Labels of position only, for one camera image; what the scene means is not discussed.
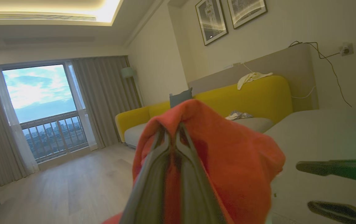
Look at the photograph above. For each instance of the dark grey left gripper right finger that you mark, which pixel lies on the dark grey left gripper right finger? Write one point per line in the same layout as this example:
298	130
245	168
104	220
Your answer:
196	199

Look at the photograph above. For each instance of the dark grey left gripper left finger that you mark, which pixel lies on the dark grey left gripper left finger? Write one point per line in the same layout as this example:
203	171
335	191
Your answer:
146	193

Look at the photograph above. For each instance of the red clothing with white trim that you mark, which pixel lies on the red clothing with white trim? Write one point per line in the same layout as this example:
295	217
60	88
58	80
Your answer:
233	161

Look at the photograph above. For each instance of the grey upholstered seat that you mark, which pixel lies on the grey upholstered seat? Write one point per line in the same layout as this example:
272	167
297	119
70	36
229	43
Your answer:
321	133

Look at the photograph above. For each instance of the patterned grey-white cloth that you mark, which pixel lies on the patterned grey-white cloth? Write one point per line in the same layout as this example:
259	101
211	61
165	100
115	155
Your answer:
238	115

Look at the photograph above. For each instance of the blue-grey cushion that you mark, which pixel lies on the blue-grey cushion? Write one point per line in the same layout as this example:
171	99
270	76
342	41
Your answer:
180	98

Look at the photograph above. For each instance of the balcony railing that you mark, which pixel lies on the balcony railing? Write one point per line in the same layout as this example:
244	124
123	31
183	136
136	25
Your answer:
53	133

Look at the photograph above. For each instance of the sheer white curtain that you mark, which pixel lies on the sheer white curtain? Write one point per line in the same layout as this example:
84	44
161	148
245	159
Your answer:
78	102
16	137

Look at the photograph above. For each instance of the yellow sofa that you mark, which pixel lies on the yellow sofa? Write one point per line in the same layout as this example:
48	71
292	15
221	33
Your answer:
258	96

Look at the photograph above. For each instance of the floor lamp with pale shade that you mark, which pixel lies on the floor lamp with pale shade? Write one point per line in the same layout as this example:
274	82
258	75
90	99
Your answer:
128	72

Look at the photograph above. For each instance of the cream cloth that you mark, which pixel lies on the cream cloth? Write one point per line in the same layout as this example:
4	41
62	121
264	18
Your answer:
251	77

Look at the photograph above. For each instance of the white power strip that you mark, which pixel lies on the white power strip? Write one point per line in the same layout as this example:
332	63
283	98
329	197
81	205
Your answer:
231	65

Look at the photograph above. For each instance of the large glass window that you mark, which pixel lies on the large glass window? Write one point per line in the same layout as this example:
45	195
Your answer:
38	90

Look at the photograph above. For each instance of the framed dark picture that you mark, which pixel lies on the framed dark picture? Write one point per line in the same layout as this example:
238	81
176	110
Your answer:
246	11
211	20

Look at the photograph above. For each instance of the ceiling air vent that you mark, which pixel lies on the ceiling air vent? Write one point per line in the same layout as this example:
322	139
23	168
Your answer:
41	17

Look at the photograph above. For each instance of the white wall socket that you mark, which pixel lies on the white wall socket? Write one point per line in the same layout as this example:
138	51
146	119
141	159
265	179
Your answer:
346	49

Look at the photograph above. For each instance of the beige wall panel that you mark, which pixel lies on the beige wall panel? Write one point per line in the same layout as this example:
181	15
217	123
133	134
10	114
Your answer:
283	62

